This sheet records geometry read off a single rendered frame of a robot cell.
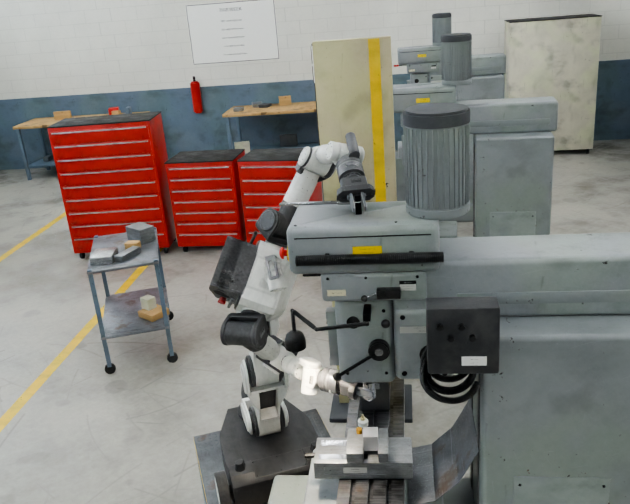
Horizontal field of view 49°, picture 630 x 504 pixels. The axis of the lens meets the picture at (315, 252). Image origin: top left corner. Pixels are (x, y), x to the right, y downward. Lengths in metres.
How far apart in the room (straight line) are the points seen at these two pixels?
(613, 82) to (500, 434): 9.65
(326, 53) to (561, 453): 2.40
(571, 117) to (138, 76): 6.74
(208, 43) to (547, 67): 5.14
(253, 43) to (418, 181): 9.38
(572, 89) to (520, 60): 0.85
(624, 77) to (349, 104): 8.16
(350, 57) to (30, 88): 9.42
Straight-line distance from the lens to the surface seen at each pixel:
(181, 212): 7.43
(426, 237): 2.12
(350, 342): 2.31
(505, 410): 2.29
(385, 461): 2.55
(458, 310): 1.95
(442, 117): 2.05
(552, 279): 2.23
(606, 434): 2.40
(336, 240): 2.13
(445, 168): 2.09
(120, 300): 5.89
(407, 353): 2.30
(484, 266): 2.18
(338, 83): 3.89
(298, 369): 2.66
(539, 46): 10.45
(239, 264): 2.58
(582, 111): 10.71
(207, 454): 3.72
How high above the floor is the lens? 2.58
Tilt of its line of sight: 21 degrees down
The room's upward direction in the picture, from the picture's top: 5 degrees counter-clockwise
